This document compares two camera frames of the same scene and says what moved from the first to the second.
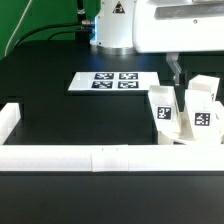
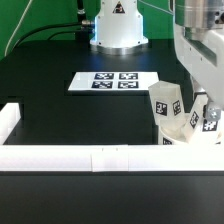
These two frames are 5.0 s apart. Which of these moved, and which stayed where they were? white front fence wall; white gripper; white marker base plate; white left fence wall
Moved: white gripper
Stayed: white marker base plate; white left fence wall; white front fence wall
